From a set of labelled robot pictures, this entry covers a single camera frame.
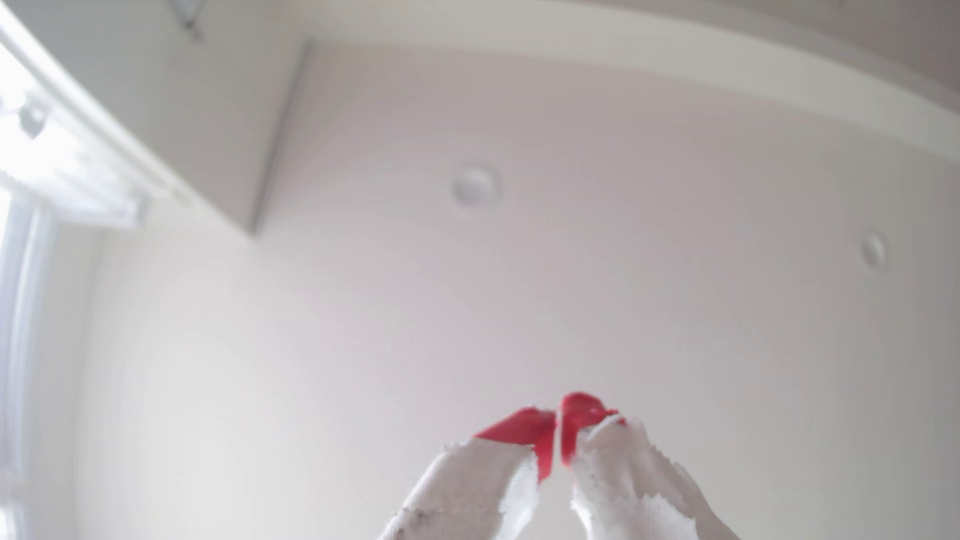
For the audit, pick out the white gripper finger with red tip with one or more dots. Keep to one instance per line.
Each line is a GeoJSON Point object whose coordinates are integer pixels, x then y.
{"type": "Point", "coordinates": [630, 487]}
{"type": "Point", "coordinates": [472, 487]}

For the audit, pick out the white window frame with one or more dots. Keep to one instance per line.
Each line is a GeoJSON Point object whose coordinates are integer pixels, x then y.
{"type": "Point", "coordinates": [19, 337]}

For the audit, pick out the white curtain rail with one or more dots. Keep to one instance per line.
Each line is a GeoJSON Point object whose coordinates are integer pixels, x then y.
{"type": "Point", "coordinates": [67, 165]}

